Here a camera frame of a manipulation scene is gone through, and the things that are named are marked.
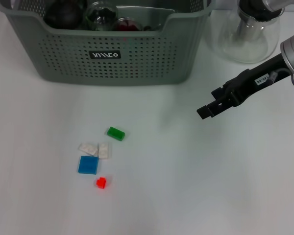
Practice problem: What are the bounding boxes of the green rectangular building brick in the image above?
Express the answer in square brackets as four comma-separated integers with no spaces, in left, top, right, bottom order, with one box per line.
[105,126,125,142]

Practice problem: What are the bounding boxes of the glass teapot steel infuser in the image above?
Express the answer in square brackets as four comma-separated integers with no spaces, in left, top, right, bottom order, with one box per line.
[208,0,285,64]

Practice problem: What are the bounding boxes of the small red building brick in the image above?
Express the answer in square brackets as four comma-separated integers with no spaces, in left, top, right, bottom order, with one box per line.
[96,176,107,189]

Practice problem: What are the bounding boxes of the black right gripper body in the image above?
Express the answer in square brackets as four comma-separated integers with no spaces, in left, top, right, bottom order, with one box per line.
[222,54,292,108]

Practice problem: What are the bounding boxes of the black round teapot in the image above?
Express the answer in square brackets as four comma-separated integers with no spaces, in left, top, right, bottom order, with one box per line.
[43,0,87,29]

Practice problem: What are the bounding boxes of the white building plate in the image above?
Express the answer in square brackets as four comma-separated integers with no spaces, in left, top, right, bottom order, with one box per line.
[78,141,99,156]
[98,141,110,160]

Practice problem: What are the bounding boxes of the grey perforated storage bin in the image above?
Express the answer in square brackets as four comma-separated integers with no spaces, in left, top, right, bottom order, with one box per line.
[0,0,218,86]

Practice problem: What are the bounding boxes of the blue square building plate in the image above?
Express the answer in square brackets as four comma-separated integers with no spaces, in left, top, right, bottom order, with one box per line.
[77,155,99,175]

